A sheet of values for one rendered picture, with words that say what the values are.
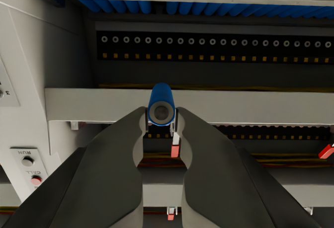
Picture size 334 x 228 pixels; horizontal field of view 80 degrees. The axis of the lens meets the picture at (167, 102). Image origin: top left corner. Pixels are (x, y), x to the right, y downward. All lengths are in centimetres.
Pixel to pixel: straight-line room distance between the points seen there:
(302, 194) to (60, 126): 45
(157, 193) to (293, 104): 27
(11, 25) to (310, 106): 38
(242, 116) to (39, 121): 28
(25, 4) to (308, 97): 37
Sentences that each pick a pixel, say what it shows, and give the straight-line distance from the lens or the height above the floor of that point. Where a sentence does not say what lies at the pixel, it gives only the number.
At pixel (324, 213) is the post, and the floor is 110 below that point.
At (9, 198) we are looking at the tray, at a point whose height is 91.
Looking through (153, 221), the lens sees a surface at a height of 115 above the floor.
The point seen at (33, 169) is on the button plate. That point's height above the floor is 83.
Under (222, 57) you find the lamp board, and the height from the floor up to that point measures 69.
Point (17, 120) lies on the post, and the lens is 34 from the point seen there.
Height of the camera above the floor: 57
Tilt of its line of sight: 30 degrees up
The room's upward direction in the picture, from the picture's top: 178 degrees counter-clockwise
